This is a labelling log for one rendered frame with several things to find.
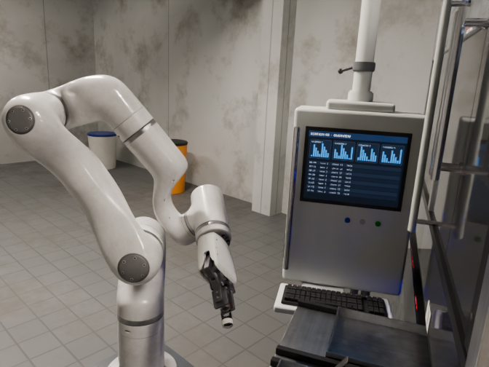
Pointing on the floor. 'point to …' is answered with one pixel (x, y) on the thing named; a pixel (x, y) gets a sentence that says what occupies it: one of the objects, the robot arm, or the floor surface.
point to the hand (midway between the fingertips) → (223, 300)
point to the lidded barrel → (104, 147)
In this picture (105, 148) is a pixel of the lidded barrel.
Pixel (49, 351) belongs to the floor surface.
